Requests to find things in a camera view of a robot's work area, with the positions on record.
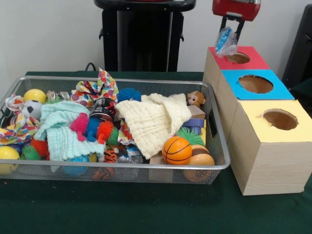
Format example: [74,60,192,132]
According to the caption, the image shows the wooden box with three holes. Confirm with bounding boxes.
[202,45,312,196]

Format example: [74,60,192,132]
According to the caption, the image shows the yellow ball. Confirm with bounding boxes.
[23,88,48,104]

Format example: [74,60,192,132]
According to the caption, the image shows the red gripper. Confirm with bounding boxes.
[212,0,261,44]

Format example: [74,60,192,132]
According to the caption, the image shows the orange toy basketball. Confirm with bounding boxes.
[162,136,193,166]

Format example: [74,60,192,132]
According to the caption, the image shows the multicolour spiky caterpillar toy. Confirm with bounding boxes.
[70,112,120,146]

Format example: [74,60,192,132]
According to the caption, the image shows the side table with green cloth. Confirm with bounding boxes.
[289,77,312,104]

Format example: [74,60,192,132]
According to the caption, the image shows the brown monkey plush toy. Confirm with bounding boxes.
[186,91,206,109]

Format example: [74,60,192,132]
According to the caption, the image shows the blue and white plastic packet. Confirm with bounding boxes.
[214,26,238,59]

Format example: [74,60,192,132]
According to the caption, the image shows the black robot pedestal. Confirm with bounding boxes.
[94,0,197,72]

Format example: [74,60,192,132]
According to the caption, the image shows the small soccer ball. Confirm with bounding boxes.
[23,99,43,119]

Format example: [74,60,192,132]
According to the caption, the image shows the shallow clear mesh bin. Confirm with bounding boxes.
[0,75,231,185]

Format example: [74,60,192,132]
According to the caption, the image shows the colourful dotted cloth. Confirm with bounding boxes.
[70,67,119,108]

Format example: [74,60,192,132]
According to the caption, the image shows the toy burger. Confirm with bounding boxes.
[184,144,215,182]

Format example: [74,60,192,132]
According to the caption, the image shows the dark green tablecloth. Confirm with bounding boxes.
[0,70,312,234]

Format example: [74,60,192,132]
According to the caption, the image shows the cream muslin cloth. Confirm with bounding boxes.
[114,93,193,160]

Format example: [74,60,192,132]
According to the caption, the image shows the mint muslin cloth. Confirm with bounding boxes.
[34,100,106,162]

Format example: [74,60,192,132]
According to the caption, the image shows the white colourful patterned cloth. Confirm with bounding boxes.
[0,94,41,146]

